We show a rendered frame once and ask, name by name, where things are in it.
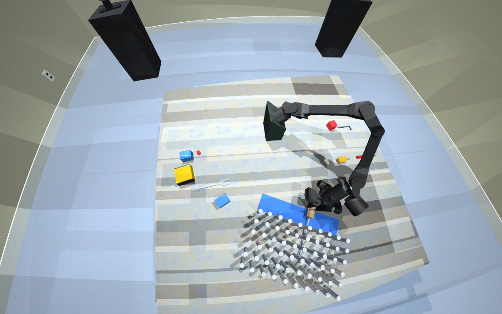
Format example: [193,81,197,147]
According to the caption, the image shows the blue cube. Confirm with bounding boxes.
[180,150,194,162]
[214,193,230,208]

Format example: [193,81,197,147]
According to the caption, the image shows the blue flat strip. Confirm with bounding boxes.
[258,194,339,235]

